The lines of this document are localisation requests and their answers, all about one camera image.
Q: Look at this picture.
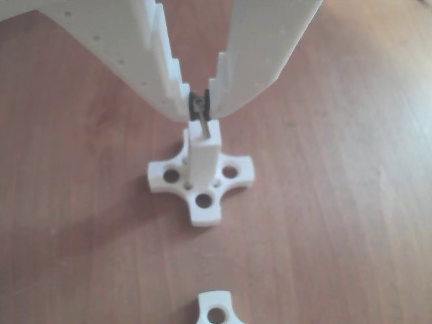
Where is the small silver screw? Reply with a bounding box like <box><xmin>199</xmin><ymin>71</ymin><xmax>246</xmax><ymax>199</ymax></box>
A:
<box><xmin>194</xmin><ymin>97</ymin><xmax>211</xmax><ymax>139</ymax></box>

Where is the white cross-base post stand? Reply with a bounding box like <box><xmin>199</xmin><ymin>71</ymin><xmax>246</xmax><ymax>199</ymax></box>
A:
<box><xmin>146</xmin><ymin>119</ymin><xmax>257</xmax><ymax>227</ymax></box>
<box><xmin>196</xmin><ymin>289</ymin><xmax>246</xmax><ymax>324</ymax></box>

